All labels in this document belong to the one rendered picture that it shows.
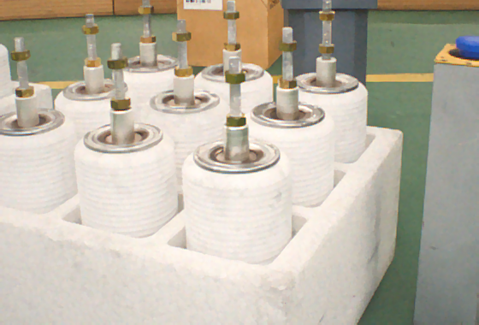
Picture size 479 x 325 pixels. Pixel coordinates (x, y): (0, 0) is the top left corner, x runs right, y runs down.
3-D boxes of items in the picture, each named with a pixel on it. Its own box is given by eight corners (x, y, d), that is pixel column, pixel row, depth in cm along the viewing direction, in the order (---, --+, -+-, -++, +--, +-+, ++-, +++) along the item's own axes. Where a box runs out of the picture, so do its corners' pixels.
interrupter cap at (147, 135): (75, 156, 66) (74, 150, 66) (92, 128, 73) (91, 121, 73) (157, 156, 66) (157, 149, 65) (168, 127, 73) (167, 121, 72)
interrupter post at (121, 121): (109, 146, 68) (105, 112, 67) (113, 137, 70) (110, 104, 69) (133, 145, 68) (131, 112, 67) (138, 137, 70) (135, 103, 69)
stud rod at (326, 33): (320, 66, 83) (320, 0, 81) (324, 64, 84) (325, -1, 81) (328, 67, 83) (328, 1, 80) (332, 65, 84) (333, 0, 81)
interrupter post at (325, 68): (326, 82, 86) (326, 55, 85) (340, 86, 84) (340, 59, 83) (310, 86, 85) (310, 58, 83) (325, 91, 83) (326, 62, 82)
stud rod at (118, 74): (118, 125, 68) (112, 45, 65) (115, 121, 69) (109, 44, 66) (128, 123, 68) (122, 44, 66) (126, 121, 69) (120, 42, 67)
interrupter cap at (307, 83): (326, 73, 89) (326, 68, 89) (372, 87, 84) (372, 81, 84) (279, 85, 85) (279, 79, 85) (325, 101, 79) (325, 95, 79)
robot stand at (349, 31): (277, 150, 133) (276, -16, 123) (357, 148, 133) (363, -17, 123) (282, 184, 120) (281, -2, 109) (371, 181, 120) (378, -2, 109)
